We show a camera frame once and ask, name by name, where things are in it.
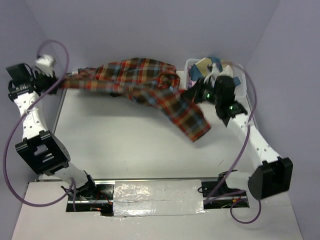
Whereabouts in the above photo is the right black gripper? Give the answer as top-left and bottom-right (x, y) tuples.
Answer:
(181, 77), (222, 107)

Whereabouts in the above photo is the red brown plaid shirt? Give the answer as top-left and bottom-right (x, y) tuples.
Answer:
(59, 57), (211, 142)

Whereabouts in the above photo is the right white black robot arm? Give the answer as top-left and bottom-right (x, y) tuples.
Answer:
(181, 75), (293, 200)

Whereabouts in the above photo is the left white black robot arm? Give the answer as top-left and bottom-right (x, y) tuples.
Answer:
(6, 63), (98, 200)

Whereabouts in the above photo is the white plastic basket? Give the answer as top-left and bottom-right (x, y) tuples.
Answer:
(183, 64), (247, 99)

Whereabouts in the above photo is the blue beige checked cloth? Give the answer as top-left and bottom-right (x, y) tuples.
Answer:
(184, 57), (227, 85)

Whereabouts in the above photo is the silver foil cover plate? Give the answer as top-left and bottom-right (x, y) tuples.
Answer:
(112, 179), (205, 217)

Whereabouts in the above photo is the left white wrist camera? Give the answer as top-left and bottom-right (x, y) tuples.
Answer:
(35, 54), (56, 77)

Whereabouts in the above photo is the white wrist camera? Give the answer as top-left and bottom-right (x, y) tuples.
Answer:
(203, 62), (225, 86)
(35, 54), (56, 77)

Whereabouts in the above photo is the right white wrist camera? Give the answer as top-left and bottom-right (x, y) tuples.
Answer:
(203, 62), (225, 86)

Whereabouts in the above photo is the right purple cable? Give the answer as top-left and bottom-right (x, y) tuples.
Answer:
(203, 61), (263, 224)

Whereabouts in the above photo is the purple cable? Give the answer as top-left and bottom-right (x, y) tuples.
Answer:
(4, 39), (77, 212)
(203, 61), (263, 224)

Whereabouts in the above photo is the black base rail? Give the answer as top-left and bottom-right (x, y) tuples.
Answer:
(66, 178), (249, 217)

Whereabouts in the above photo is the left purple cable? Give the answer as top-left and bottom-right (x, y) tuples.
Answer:
(4, 39), (77, 212)

